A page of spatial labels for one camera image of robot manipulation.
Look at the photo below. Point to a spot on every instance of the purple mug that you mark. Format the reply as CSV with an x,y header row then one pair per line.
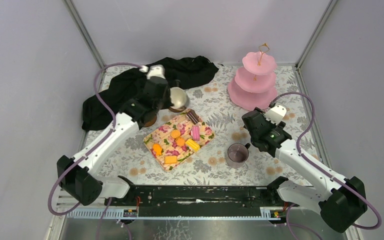
x,y
237,154

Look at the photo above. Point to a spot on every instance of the orange fish-shaped cookie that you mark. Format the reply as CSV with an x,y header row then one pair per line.
x,y
157,149

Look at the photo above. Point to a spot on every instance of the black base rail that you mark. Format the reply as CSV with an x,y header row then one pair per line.
x,y
199,201

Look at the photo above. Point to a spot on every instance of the small orange cookie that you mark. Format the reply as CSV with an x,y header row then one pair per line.
x,y
180,141

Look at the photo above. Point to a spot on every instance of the brown round coaster left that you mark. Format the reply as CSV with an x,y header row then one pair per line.
x,y
151,122

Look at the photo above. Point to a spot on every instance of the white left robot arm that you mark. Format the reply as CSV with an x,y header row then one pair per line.
x,y
79,175

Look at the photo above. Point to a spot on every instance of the pink wafer biscuit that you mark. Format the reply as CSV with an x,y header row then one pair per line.
x,y
195,133

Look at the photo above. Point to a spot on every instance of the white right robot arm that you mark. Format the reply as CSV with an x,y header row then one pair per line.
x,y
337,199

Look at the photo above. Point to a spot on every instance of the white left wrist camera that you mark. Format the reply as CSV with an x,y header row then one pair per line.
x,y
153,71

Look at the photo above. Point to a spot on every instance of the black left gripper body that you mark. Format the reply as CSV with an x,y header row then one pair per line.
x,y
163,96

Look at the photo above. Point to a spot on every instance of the orange square cracker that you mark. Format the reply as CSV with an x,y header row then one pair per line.
x,y
171,159

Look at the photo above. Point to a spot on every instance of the yellow wafer biscuit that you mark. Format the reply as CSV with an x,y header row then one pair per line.
x,y
194,146

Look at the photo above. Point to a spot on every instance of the round orange cookie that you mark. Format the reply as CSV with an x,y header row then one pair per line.
x,y
175,134

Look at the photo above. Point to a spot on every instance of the floral serving tray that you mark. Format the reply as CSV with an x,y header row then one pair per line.
x,y
162,136

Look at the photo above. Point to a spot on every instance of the chocolate wafer biscuit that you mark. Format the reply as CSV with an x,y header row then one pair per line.
x,y
192,116

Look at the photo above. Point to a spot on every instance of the brown round coaster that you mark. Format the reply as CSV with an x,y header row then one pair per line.
x,y
177,110
151,122

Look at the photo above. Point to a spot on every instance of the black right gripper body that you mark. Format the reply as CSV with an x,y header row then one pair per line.
x,y
272,124

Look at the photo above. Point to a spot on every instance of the pink three-tier cake stand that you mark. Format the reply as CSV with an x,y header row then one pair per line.
x,y
253,85

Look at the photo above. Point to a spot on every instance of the white paper cup black base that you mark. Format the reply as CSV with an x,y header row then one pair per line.
x,y
178,97

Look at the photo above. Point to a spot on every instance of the black cloth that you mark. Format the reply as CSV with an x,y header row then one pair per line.
x,y
185,73

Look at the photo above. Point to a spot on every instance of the brown round coaster right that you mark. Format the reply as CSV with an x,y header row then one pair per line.
x,y
177,110

